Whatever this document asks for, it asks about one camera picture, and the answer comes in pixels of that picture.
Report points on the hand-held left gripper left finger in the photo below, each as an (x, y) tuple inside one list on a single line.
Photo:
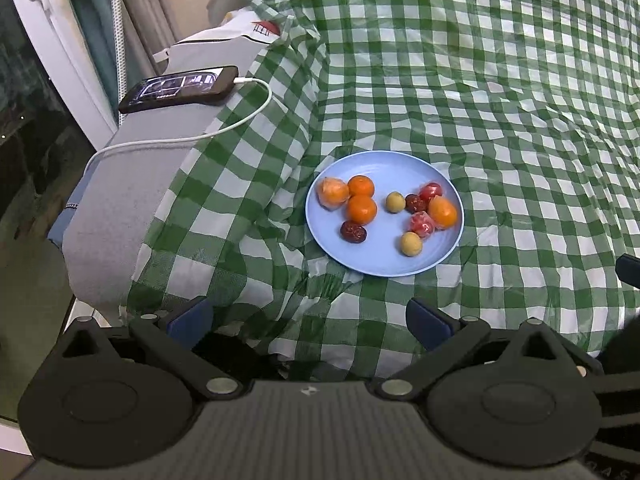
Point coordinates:
[(192, 321)]

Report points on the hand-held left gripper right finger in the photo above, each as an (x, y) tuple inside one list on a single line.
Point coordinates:
[(427, 324)]

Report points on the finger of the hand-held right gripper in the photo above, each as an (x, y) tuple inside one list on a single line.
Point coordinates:
[(631, 271)]

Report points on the blue plate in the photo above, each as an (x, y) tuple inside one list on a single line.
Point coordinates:
[(385, 260)]

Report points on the yellow-brown longan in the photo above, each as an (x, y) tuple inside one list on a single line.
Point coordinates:
[(411, 244), (395, 202)]

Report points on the red plastic-wrapped fruit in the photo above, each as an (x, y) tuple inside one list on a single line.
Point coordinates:
[(430, 190), (421, 224)]

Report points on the plastic-wrapped orange mandarin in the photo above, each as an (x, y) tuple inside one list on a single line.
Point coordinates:
[(334, 192), (443, 213)]

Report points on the dark red date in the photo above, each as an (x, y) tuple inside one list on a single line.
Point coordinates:
[(354, 232), (414, 203)]

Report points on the grey mattress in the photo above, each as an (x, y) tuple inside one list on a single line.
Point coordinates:
[(130, 185)]

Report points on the green white checked tablecloth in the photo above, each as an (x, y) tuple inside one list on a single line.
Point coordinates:
[(500, 85)]

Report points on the black smartphone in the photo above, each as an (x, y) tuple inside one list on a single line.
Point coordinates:
[(175, 87)]

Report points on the checkered patterned pole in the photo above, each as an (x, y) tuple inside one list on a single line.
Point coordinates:
[(118, 35)]

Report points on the white printed pillow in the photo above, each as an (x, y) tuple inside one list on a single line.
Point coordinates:
[(235, 27)]

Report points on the teal curtain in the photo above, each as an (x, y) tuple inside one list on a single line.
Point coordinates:
[(95, 35)]

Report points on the grey curtain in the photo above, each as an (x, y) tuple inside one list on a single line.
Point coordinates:
[(150, 10)]

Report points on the white window frame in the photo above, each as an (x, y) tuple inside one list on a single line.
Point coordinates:
[(55, 50)]

